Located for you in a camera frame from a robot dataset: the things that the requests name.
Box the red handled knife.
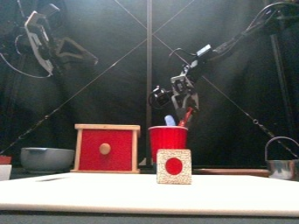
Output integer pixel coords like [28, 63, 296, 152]
[178, 106, 195, 128]

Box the toy sushi roll block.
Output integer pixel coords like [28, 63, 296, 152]
[155, 148, 192, 186]

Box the red plastic cup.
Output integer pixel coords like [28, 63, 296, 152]
[147, 125, 190, 165]

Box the wooden box with red drawer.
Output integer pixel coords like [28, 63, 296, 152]
[69, 123, 141, 174]

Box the brown wooden tray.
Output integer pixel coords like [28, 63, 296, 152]
[191, 167, 271, 178]

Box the white cutting board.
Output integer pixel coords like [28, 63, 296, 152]
[0, 171, 299, 219]

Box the grey bowl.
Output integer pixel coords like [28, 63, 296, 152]
[19, 146, 76, 173]

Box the red and white container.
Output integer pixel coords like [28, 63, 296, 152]
[0, 155, 13, 182]

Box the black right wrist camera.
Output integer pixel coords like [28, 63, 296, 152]
[147, 85, 173, 110]

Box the grey vertical frame pole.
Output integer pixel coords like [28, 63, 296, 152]
[144, 0, 155, 167]

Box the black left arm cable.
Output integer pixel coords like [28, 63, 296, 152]
[0, 34, 52, 80]

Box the metal pot with handle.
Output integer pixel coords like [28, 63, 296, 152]
[264, 136, 299, 181]

